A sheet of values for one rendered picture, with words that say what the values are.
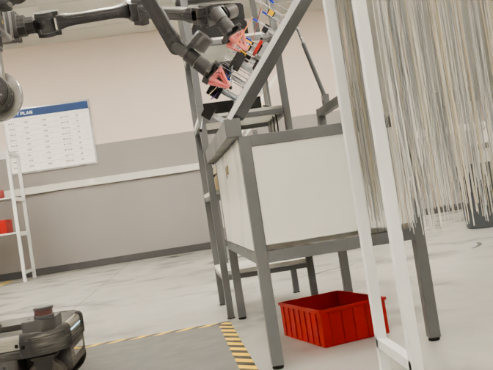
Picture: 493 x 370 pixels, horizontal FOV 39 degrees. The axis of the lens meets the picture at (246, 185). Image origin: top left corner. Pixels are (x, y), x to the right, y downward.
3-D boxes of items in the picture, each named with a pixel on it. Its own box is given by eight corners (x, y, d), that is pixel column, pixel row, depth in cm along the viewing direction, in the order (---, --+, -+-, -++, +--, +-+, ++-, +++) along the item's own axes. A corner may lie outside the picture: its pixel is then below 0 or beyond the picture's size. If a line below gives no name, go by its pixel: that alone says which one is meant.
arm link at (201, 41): (169, 44, 264) (169, 49, 256) (186, 19, 261) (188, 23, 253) (194, 62, 268) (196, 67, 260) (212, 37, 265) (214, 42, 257)
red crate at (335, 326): (324, 349, 255) (318, 310, 256) (282, 335, 292) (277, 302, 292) (392, 332, 265) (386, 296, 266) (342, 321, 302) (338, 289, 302)
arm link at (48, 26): (33, 31, 296) (30, 18, 294) (57, 28, 297) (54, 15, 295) (30, 35, 288) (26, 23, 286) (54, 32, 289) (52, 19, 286)
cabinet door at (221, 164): (238, 244, 294) (224, 153, 295) (227, 240, 349) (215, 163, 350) (242, 244, 295) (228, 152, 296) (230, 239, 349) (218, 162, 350)
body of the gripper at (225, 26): (236, 37, 274) (225, 23, 275) (242, 26, 265) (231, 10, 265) (223, 45, 272) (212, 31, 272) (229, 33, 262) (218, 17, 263)
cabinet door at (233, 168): (252, 252, 240) (235, 139, 241) (236, 245, 294) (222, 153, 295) (259, 250, 240) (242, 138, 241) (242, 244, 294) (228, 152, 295)
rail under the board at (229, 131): (226, 138, 236) (224, 119, 236) (207, 164, 353) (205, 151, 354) (242, 136, 237) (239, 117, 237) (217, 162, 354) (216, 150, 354)
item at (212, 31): (193, 41, 367) (188, 5, 368) (190, 52, 390) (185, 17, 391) (249, 35, 372) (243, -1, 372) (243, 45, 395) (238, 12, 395)
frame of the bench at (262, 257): (273, 370, 235) (238, 136, 237) (238, 318, 352) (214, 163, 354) (442, 340, 242) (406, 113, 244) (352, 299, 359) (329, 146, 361)
